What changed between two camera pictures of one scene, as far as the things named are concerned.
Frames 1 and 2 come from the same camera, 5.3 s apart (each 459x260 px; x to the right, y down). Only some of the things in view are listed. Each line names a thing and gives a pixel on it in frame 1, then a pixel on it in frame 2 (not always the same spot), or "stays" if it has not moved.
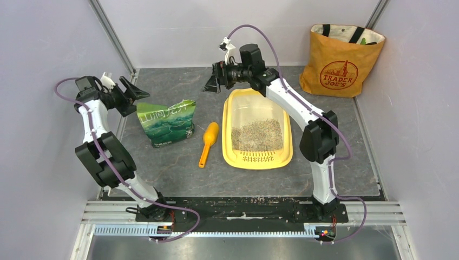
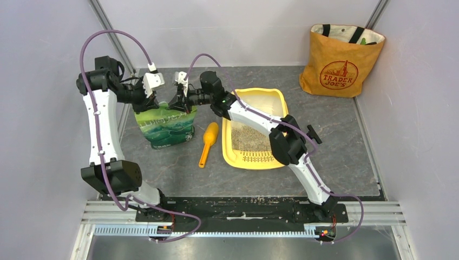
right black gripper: [220, 77] → [179, 102]
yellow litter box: [257, 134] stays
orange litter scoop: [210, 135] stays
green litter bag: [164, 125] stays
